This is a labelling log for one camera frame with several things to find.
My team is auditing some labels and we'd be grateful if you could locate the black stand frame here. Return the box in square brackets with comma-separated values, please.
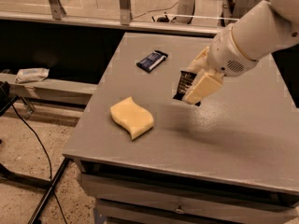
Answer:
[0, 81, 69, 224]

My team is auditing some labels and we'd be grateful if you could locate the yellow wavy sponge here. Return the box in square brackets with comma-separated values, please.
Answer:
[110, 97, 154, 140]

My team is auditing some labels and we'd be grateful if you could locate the black floor cable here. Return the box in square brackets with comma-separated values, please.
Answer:
[7, 96, 69, 224]

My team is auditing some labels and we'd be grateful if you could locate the grey lower shelf ledge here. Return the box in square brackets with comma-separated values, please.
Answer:
[0, 73, 97, 105]

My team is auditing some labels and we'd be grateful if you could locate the grey cabinet drawer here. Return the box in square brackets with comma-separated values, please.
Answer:
[77, 173, 299, 224]

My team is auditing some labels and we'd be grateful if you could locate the blue snack bar wrapper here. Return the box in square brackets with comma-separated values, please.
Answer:
[136, 50, 168, 73]

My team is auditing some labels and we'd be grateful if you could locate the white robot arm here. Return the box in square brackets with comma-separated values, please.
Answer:
[183, 0, 299, 105]

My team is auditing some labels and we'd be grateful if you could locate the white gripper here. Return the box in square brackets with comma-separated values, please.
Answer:
[182, 25, 257, 105]

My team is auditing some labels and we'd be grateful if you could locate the grey wipes packet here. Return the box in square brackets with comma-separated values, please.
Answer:
[15, 68, 50, 83]

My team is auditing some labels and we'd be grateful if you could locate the black rxbar chocolate wrapper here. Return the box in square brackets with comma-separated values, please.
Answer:
[173, 71, 196, 103]

